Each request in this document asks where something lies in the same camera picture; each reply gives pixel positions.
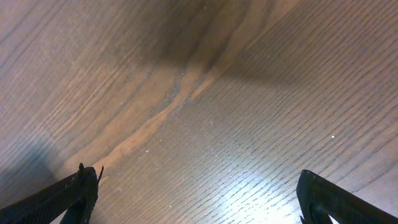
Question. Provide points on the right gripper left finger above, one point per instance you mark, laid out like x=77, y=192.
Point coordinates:
x=73, y=197

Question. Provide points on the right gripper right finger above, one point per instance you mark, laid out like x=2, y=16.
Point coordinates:
x=322, y=202

